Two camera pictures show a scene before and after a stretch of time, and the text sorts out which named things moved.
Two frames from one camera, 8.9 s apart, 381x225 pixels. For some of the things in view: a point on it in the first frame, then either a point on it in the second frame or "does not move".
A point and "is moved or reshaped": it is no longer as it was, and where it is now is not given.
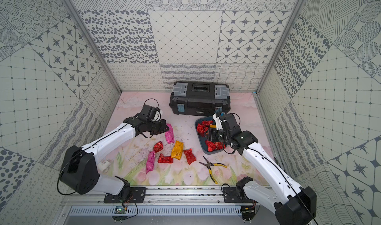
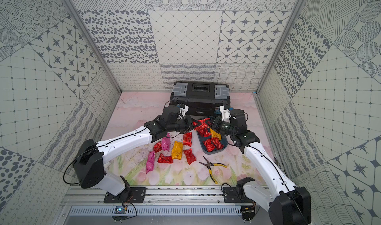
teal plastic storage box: x=201 y=125 does not move
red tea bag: x=189 y=155 does not move
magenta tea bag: x=169 y=135 is moved or reshaped
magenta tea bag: x=150 y=163 does not move
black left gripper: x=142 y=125 -> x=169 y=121
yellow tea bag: x=177 y=150 does not move
